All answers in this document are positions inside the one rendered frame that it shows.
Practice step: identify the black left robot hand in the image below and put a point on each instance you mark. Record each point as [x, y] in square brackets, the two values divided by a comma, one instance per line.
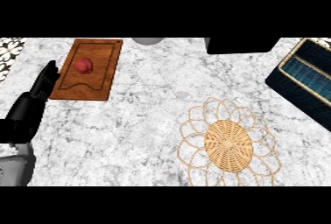
[29, 96]

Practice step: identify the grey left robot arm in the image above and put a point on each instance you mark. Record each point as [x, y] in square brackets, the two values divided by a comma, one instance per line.
[14, 166]

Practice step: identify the brown wooden placemat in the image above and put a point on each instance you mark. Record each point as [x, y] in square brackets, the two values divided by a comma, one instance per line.
[87, 70]

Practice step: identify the red squash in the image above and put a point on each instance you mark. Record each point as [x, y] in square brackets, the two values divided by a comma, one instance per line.
[82, 65]

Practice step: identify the black white patterned tile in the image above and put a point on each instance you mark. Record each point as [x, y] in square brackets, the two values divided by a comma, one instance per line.
[9, 54]

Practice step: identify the grey round object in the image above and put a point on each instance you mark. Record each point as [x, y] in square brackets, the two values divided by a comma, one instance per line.
[146, 40]

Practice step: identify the black box appliance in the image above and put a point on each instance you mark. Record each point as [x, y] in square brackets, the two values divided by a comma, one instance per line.
[239, 45]

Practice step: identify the dark blue appliance gold trim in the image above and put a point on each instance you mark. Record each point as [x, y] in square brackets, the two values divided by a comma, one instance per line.
[303, 78]

